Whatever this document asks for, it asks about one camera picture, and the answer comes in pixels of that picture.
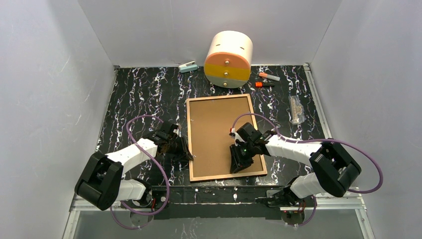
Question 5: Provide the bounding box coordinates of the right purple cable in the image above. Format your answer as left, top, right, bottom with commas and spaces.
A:
230, 113, 384, 228

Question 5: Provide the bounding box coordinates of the teal white stapler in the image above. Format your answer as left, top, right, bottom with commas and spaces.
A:
178, 61, 198, 73

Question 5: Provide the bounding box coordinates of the wooden picture frame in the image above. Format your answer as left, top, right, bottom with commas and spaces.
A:
186, 94, 268, 182

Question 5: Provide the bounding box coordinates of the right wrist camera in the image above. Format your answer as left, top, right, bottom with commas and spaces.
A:
229, 127, 244, 145

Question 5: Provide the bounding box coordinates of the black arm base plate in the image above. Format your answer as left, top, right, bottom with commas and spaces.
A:
120, 186, 316, 225

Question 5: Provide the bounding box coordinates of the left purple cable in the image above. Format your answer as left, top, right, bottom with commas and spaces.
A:
109, 115, 171, 230

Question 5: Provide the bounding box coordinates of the purple cable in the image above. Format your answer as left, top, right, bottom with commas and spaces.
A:
230, 113, 384, 228
109, 115, 171, 230

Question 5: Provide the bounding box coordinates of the clear bag of clips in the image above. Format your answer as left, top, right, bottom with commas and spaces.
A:
289, 96, 307, 125

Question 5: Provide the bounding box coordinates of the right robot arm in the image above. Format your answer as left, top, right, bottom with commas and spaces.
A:
229, 123, 361, 208

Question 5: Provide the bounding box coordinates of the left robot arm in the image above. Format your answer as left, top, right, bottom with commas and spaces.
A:
74, 121, 194, 211

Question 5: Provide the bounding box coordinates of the orange capped grey marker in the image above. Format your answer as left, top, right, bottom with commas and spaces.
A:
258, 72, 280, 81

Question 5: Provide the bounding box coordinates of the brown cardboard backing board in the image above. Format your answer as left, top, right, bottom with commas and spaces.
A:
189, 96, 264, 178

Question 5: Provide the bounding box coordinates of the round pastel drawer box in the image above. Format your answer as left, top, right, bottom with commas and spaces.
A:
204, 30, 253, 89

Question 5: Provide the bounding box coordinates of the orange capped black marker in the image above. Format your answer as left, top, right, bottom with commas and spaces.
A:
255, 82, 275, 88

